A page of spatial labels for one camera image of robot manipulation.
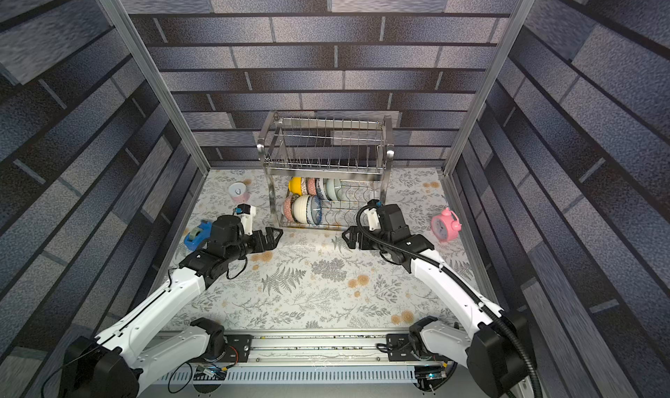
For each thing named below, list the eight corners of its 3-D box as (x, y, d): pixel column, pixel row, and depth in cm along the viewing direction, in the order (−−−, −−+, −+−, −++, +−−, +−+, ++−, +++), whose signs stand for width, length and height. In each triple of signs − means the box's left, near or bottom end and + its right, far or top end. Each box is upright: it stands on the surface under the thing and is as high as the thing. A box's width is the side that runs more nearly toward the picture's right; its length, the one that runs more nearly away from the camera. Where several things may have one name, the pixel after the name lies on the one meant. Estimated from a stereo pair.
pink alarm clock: (440, 247, 97) (451, 230, 87) (429, 225, 103) (438, 207, 94) (452, 244, 98) (464, 228, 88) (440, 223, 104) (450, 205, 94)
